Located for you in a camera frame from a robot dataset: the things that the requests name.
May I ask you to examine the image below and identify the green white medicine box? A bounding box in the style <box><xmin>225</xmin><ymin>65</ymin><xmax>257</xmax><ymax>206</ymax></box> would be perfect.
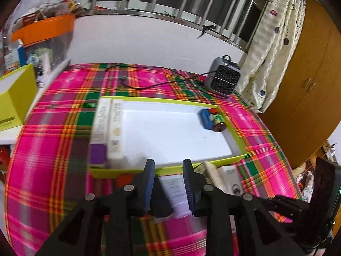
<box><xmin>194</xmin><ymin>161</ymin><xmax>221</xmax><ymax>187</ymax></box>

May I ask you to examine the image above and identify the white lavender cream tube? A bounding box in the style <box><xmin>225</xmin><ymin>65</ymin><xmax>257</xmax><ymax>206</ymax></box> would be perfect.
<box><xmin>159</xmin><ymin>175</ymin><xmax>191</xmax><ymax>218</ymax></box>

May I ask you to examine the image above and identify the white earphone box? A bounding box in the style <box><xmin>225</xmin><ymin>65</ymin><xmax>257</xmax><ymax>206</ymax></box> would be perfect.
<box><xmin>217</xmin><ymin>165</ymin><xmax>244</xmax><ymax>196</ymax></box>

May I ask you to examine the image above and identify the white beige long box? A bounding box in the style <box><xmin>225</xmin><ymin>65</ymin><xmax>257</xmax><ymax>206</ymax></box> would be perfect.
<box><xmin>106</xmin><ymin>99</ymin><xmax>124</xmax><ymax>169</ymax></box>

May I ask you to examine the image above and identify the white purple long box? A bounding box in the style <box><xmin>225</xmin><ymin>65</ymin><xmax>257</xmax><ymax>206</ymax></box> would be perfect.
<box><xmin>88</xmin><ymin>98</ymin><xmax>111</xmax><ymax>168</ymax></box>

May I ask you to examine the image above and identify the brown jar orange lid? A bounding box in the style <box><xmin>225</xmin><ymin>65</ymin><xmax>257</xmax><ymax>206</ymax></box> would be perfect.
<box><xmin>116</xmin><ymin>173</ymin><xmax>135</xmax><ymax>188</ymax></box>
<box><xmin>209</xmin><ymin>108</ymin><xmax>227</xmax><ymax>132</ymax></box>

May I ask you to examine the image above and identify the blue translucent small box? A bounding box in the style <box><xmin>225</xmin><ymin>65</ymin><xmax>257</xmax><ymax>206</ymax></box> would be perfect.
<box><xmin>199</xmin><ymin>109</ymin><xmax>214</xmax><ymax>130</ymax></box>

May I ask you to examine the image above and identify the shallow yellow-green tray box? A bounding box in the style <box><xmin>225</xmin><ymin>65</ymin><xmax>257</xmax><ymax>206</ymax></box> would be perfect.
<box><xmin>88</xmin><ymin>96</ymin><xmax>247</xmax><ymax>179</ymax></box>

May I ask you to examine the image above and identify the pink plaid tablecloth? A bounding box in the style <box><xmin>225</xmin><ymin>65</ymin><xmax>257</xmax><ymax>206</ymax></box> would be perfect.
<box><xmin>4</xmin><ymin>63</ymin><xmax>301</xmax><ymax>255</ymax></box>

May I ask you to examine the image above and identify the wooden wardrobe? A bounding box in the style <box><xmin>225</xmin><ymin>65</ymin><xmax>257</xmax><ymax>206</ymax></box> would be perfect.
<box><xmin>260</xmin><ymin>0</ymin><xmax>340</xmax><ymax>168</ymax></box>

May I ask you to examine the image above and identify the small grey space heater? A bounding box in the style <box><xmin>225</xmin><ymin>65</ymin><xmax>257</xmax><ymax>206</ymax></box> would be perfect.
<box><xmin>204</xmin><ymin>55</ymin><xmax>242</xmax><ymax>98</ymax></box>

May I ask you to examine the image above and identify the white side shelf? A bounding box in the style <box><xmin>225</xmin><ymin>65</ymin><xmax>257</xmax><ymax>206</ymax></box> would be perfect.
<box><xmin>1</xmin><ymin>58</ymin><xmax>71</xmax><ymax>145</ymax></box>

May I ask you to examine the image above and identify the cream patterned curtain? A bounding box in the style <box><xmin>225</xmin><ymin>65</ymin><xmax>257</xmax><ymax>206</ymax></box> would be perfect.
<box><xmin>236</xmin><ymin>0</ymin><xmax>306</xmax><ymax>113</ymax></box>

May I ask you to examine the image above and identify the black clip on sill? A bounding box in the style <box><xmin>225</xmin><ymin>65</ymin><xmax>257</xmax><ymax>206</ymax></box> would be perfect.
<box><xmin>197</xmin><ymin>25</ymin><xmax>216</xmax><ymax>39</ymax></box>

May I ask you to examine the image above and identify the yellow-green box lid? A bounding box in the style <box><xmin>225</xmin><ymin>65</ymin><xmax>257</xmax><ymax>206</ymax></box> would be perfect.
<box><xmin>0</xmin><ymin>64</ymin><xmax>38</xmax><ymax>131</ymax></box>

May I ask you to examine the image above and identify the clear plastic storage box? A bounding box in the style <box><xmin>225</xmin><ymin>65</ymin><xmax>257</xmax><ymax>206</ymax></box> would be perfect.
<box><xmin>24</xmin><ymin>31</ymin><xmax>73</xmax><ymax>68</ymax></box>

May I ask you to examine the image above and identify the blue white carton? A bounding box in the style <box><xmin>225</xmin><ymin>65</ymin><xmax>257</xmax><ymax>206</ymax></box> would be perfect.
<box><xmin>5</xmin><ymin>39</ymin><xmax>27</xmax><ymax>71</ymax></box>

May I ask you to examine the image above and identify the orange plastic bin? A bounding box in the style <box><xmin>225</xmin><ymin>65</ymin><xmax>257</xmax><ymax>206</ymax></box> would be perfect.
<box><xmin>10</xmin><ymin>15</ymin><xmax>76</xmax><ymax>46</ymax></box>

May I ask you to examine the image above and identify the black heater power cable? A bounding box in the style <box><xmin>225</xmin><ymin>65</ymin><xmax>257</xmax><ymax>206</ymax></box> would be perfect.
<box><xmin>104</xmin><ymin>64</ymin><xmax>214</xmax><ymax>90</ymax></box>

